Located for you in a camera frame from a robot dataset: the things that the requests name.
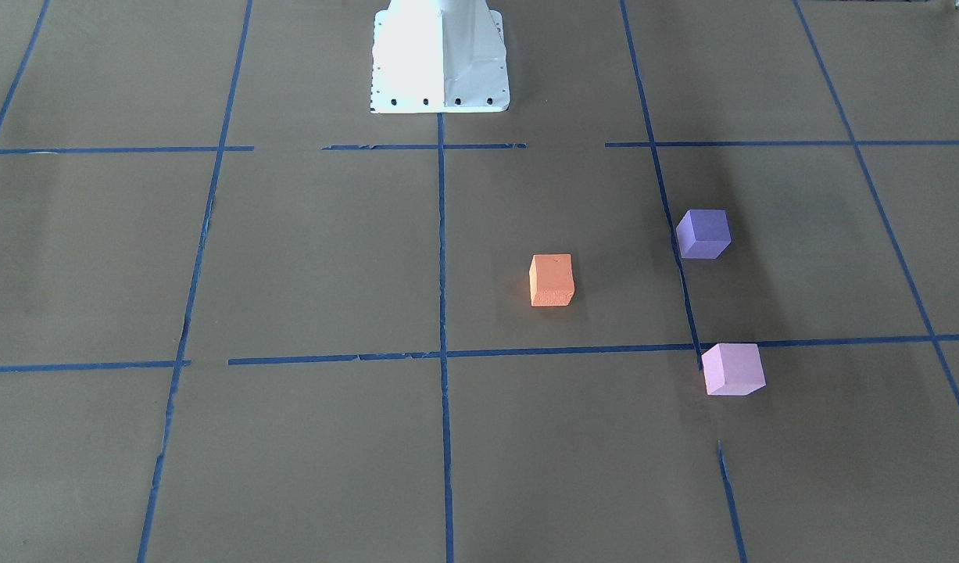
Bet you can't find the orange foam cube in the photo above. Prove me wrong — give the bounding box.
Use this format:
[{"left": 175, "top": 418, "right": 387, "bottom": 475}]
[{"left": 528, "top": 253, "right": 575, "bottom": 307}]

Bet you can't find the dark purple foam cube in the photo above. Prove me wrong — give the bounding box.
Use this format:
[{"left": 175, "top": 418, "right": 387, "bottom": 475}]
[{"left": 675, "top": 208, "right": 732, "bottom": 260}]

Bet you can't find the light pink foam cube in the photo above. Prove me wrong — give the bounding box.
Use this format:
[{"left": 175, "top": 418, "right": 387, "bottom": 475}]
[{"left": 702, "top": 342, "right": 768, "bottom": 396}]

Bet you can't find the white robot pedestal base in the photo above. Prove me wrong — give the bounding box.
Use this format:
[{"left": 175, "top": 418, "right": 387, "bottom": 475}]
[{"left": 370, "top": 1, "right": 511, "bottom": 114}]

